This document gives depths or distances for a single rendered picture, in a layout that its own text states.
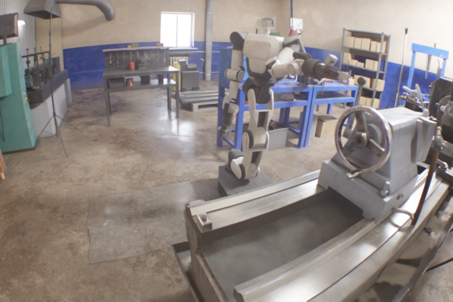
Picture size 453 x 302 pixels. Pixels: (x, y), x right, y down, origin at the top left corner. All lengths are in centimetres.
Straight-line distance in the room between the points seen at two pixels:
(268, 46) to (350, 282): 134
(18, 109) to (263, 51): 316
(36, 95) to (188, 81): 382
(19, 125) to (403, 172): 389
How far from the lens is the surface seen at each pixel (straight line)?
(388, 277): 137
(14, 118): 374
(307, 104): 315
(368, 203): 88
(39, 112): 406
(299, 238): 90
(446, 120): 229
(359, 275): 72
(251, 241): 85
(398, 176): 93
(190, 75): 620
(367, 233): 84
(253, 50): 162
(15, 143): 386
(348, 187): 91
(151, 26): 752
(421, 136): 109
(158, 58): 457
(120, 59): 449
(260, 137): 181
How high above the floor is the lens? 135
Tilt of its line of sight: 22 degrees down
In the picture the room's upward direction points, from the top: 3 degrees clockwise
